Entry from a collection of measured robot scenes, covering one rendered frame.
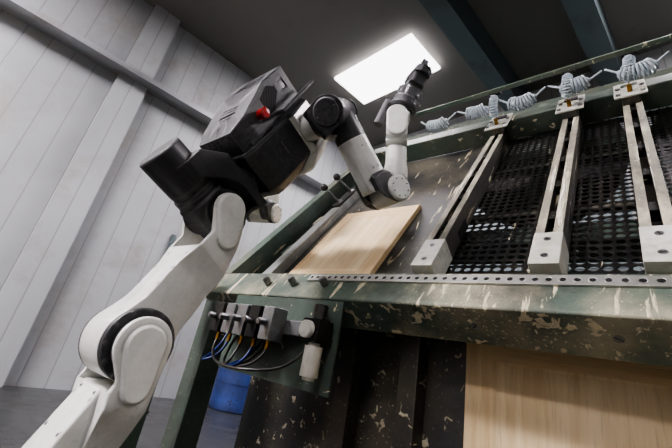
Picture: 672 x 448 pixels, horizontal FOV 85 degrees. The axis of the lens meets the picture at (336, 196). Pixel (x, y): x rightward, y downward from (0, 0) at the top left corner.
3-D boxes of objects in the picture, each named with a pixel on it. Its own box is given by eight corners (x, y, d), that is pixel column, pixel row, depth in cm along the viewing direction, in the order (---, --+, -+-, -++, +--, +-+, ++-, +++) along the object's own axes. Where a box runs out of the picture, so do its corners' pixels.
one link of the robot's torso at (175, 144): (152, 160, 80) (203, 117, 92) (128, 170, 89) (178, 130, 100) (232, 246, 93) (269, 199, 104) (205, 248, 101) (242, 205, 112)
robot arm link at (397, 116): (407, 103, 115) (407, 141, 111) (406, 118, 123) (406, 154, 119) (386, 103, 116) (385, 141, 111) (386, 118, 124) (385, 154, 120)
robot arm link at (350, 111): (357, 133, 100) (334, 88, 100) (330, 149, 103) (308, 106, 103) (368, 133, 110) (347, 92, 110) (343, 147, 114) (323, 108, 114)
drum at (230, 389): (237, 405, 418) (255, 334, 448) (265, 416, 385) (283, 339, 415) (198, 402, 385) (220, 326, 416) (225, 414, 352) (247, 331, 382)
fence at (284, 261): (264, 283, 144) (260, 275, 143) (373, 178, 212) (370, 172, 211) (273, 283, 141) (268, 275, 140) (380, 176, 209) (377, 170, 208)
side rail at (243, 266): (234, 293, 161) (222, 272, 158) (355, 182, 240) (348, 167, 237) (242, 293, 158) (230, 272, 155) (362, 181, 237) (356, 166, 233)
